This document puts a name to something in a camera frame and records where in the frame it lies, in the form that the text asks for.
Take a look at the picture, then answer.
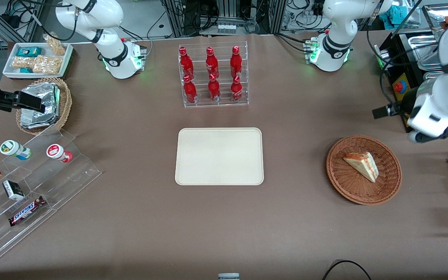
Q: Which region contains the small black white carton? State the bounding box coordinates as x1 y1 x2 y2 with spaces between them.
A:
3 180 25 201

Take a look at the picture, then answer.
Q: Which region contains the metal equipment rack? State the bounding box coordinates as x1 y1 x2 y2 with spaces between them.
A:
162 0 287 38

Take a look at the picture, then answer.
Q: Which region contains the tan deep wicker basket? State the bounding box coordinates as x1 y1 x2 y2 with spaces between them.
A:
16 77 72 135

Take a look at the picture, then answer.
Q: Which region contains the silver foil wrapped package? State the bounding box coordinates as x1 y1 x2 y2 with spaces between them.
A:
20 109 58 130
22 82 60 117

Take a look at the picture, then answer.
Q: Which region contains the teal cloth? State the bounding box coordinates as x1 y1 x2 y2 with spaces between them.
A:
380 5 408 30

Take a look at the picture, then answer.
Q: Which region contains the round brown wicker basket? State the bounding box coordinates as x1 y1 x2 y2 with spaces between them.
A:
326 135 402 205

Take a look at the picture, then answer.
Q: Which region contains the triangular sandwich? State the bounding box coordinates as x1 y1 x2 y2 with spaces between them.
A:
343 152 379 183

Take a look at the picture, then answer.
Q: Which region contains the white power strip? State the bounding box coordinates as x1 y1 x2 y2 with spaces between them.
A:
216 23 237 35

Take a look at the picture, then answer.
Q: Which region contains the snickers chocolate bar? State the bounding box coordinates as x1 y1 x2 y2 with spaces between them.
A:
8 196 47 227

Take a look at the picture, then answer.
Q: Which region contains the black arm base cable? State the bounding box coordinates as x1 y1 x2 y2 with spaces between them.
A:
275 33 310 53

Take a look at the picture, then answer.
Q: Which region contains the clear bag of crackers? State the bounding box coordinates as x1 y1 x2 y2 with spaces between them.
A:
12 56 36 70
43 33 66 56
33 55 62 75

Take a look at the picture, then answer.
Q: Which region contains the red cola bottle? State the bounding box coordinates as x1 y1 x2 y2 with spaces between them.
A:
205 47 219 78
208 73 221 102
231 75 243 102
230 45 243 78
179 47 194 78
183 75 198 104

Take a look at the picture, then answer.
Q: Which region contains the black looped cable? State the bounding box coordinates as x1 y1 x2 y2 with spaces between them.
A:
322 260 371 280

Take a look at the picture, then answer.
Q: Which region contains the black food warmer cabinet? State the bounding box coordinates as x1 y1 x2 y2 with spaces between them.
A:
374 4 448 133

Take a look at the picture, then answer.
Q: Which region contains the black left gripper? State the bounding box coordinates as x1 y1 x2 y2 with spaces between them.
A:
372 87 419 119

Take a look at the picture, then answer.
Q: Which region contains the steel food pan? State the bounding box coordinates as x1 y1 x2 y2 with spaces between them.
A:
408 35 448 71

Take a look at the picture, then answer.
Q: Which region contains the red lid yogurt cup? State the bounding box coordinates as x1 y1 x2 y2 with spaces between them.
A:
46 144 73 163

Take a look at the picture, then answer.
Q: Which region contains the cream plastic tray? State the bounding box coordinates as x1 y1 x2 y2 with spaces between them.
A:
175 128 264 186

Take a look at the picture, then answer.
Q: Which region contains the teal snack box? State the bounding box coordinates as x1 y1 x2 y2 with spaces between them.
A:
17 47 42 58

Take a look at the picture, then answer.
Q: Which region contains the clear acrylic bottle rack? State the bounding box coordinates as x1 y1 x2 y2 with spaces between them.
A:
178 41 249 108

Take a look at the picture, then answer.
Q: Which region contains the clear acrylic stepped shelf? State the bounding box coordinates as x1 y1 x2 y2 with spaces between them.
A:
0 128 102 265

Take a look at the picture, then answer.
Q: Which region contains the green lid yogurt cup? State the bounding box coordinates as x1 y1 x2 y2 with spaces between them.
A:
0 140 32 161

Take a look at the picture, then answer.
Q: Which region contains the white rectangular snack tray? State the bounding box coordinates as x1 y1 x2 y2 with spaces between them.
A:
2 42 74 79

